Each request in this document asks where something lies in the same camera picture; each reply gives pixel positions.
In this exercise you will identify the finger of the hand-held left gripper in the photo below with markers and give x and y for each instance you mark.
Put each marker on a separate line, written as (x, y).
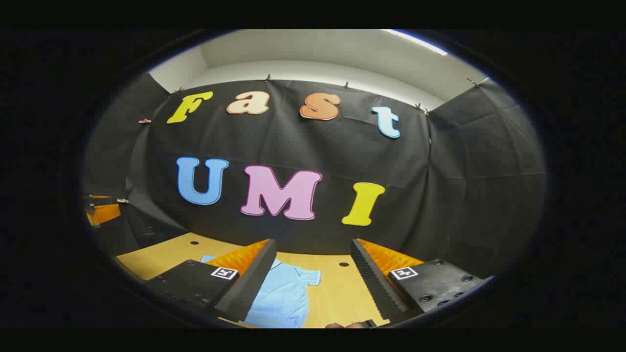
(105, 213)

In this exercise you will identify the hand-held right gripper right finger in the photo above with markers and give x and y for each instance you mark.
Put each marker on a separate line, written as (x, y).
(374, 283)

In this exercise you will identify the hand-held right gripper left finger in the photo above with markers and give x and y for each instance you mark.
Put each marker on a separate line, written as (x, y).
(247, 286)

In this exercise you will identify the black backdrop cloth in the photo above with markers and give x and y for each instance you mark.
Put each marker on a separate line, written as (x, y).
(303, 142)

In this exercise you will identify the light blue T-shirt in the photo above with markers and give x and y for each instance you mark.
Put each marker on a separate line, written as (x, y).
(286, 298)

